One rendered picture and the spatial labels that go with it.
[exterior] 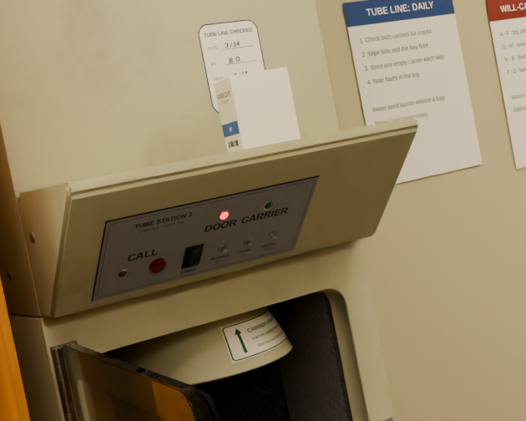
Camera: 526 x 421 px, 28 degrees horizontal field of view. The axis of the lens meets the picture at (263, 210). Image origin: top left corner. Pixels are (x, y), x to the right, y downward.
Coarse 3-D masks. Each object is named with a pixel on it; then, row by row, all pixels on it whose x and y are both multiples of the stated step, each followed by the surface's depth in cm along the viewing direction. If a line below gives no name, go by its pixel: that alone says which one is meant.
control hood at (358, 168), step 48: (288, 144) 82; (336, 144) 84; (384, 144) 88; (48, 192) 76; (96, 192) 74; (144, 192) 76; (192, 192) 79; (336, 192) 89; (384, 192) 93; (48, 240) 78; (96, 240) 77; (336, 240) 94; (48, 288) 80; (144, 288) 84
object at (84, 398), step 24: (72, 360) 78; (96, 360) 71; (120, 360) 68; (72, 384) 80; (96, 384) 72; (120, 384) 66; (144, 384) 61; (168, 384) 57; (96, 408) 74; (120, 408) 68; (144, 408) 62; (168, 408) 58; (192, 408) 54
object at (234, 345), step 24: (264, 312) 99; (168, 336) 94; (192, 336) 94; (216, 336) 94; (240, 336) 95; (264, 336) 96; (144, 360) 95; (168, 360) 93; (192, 360) 93; (216, 360) 93; (240, 360) 94; (264, 360) 95; (192, 384) 92
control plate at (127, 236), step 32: (256, 192) 83; (288, 192) 85; (128, 224) 77; (160, 224) 79; (192, 224) 81; (224, 224) 84; (256, 224) 86; (288, 224) 88; (128, 256) 80; (160, 256) 82; (224, 256) 87; (256, 256) 89; (96, 288) 81; (128, 288) 83
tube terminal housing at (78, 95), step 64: (0, 0) 82; (64, 0) 85; (128, 0) 88; (192, 0) 91; (256, 0) 95; (0, 64) 82; (64, 64) 85; (128, 64) 88; (192, 64) 91; (320, 64) 98; (0, 128) 82; (64, 128) 85; (128, 128) 87; (192, 128) 91; (320, 128) 97; (0, 192) 85; (0, 256) 89; (320, 256) 97; (64, 320) 84; (128, 320) 87; (192, 320) 90; (384, 384) 100
